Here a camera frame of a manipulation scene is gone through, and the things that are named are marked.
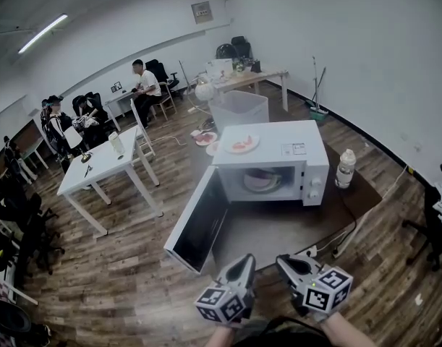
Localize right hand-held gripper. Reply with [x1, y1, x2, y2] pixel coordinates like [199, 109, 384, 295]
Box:
[276, 253, 354, 317]

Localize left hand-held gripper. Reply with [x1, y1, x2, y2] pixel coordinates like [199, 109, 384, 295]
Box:
[194, 252, 258, 327]

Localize plain white plate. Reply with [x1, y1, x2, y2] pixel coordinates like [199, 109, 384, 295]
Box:
[243, 169, 284, 194]

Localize white microwave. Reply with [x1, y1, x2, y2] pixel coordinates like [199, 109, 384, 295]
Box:
[163, 119, 331, 275]

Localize person's right forearm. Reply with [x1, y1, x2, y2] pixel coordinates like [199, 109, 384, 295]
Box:
[320, 311, 379, 347]

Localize person's left forearm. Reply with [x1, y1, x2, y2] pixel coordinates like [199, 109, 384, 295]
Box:
[209, 324, 240, 347]

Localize dark brown table white legs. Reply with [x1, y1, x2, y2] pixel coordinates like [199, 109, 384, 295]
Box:
[190, 119, 384, 273]

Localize person's dark clothing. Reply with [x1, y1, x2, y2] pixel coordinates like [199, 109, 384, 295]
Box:
[238, 314, 332, 347]

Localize clear plastic bottle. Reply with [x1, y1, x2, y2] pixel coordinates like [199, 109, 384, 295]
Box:
[334, 148, 358, 190]

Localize large white plate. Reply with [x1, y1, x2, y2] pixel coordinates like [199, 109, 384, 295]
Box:
[223, 132, 260, 155]

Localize translucent plastic storage bin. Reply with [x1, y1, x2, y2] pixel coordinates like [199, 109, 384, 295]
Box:
[208, 89, 271, 134]

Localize green mop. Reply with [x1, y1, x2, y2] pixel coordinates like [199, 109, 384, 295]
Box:
[306, 55, 330, 121]

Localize white slatted chair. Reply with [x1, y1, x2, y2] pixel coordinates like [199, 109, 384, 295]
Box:
[129, 98, 157, 158]

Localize clear plastic cup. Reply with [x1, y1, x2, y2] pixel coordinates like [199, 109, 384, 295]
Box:
[107, 131, 126, 158]

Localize wooden chair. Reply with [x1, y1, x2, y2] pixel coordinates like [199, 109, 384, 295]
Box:
[153, 81, 178, 121]

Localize white globe floor lamp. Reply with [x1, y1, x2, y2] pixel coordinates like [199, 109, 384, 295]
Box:
[184, 74, 216, 115]

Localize light wooden table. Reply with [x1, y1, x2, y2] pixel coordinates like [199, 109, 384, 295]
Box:
[205, 67, 290, 112]

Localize white box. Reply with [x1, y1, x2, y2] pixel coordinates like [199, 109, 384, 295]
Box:
[205, 58, 233, 81]

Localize small potted plant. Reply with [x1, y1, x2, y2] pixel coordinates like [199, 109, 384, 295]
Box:
[231, 56, 254, 74]

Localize grey electrical panel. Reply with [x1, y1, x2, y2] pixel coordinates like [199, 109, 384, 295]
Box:
[190, 1, 212, 25]

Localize ceiling light strip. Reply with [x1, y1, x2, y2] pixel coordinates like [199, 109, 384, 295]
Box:
[17, 12, 69, 54]

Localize black power cable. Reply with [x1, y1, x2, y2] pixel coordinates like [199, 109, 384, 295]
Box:
[335, 187, 358, 258]

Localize white cable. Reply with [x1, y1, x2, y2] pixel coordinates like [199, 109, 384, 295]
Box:
[316, 163, 415, 252]

